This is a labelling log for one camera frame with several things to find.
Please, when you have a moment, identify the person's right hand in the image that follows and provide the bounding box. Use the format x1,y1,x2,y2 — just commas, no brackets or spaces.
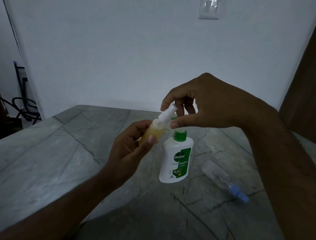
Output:
160,73,281,130

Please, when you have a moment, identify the person's left hand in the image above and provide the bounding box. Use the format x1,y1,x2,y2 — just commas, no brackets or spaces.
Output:
103,120,158,191

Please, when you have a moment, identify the small clear bottle red label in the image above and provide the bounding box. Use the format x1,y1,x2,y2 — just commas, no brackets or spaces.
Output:
139,118,171,147

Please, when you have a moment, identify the white green hand sanitizer bottle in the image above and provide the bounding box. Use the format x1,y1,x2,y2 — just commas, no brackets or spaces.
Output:
159,116,194,184

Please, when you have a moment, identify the white spray cap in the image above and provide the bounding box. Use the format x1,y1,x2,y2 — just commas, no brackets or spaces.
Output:
158,104,178,124

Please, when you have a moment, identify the small clear bottle blue cap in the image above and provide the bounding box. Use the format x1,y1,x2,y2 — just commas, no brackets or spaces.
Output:
201,161,250,204

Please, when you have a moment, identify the person's right forearm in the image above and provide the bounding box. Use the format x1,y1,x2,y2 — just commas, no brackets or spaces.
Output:
243,108,316,240

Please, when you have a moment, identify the person's left forearm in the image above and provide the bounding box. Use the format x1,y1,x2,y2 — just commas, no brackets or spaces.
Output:
0,170,117,240

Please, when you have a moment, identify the dark brown wooden panel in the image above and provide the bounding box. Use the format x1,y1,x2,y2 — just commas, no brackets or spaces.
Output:
279,26,316,144

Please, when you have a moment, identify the dark box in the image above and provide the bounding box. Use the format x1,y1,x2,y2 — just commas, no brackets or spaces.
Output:
0,117,23,139

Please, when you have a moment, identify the white wall switch plate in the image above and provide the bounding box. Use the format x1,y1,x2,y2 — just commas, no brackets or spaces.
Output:
198,0,219,20

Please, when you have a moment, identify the black coiled hose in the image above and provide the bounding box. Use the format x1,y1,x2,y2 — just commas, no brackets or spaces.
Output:
0,97,41,122

